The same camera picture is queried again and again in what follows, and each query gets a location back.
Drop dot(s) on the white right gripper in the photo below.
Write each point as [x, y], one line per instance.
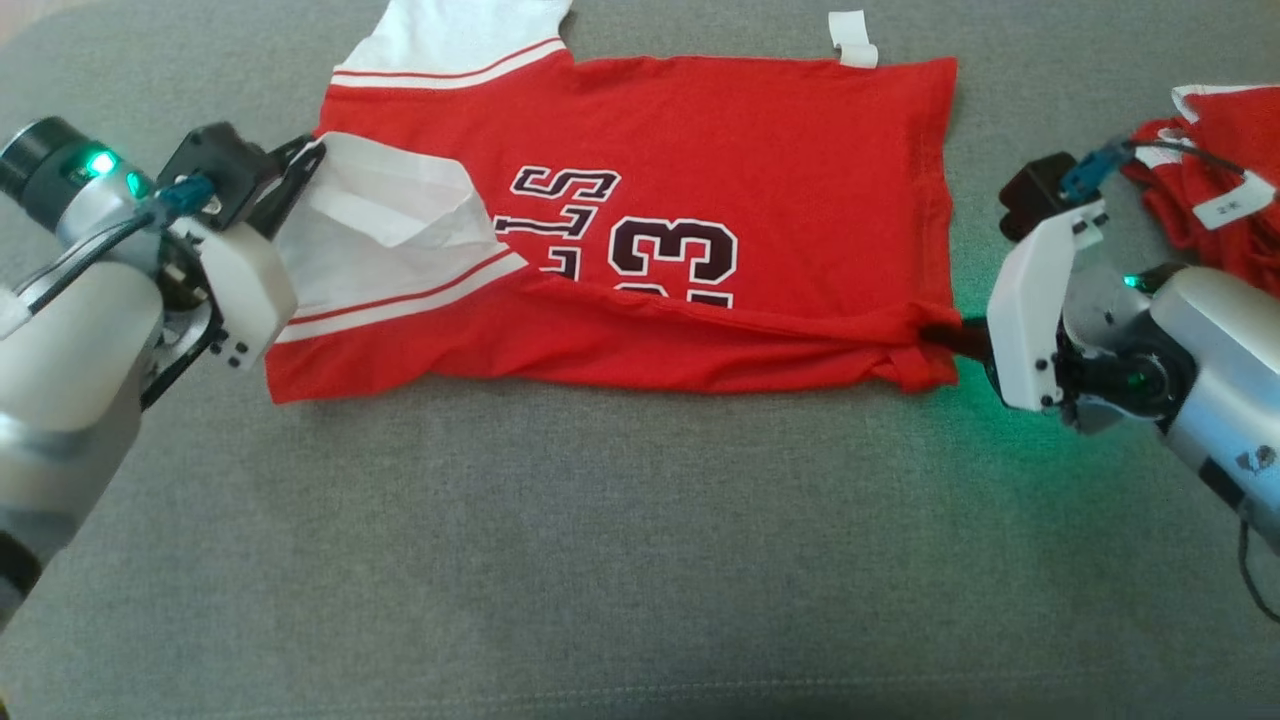
[1025, 320]

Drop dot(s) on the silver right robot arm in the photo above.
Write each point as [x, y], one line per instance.
[1220, 360]

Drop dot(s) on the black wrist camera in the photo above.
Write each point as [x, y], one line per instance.
[1035, 195]
[215, 170]

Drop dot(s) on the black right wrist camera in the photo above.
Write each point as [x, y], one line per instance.
[1035, 195]

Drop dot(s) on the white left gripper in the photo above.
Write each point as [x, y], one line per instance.
[245, 290]

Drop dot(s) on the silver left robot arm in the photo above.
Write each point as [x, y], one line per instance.
[70, 380]

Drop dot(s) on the grey fabric sofa seat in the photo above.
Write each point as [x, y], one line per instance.
[640, 560]

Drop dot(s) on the red shorts with white trim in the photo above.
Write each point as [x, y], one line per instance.
[1230, 130]

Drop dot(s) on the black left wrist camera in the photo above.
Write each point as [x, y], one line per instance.
[215, 170]

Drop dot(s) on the red basketball jersey white sleeves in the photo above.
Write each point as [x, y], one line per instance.
[800, 130]

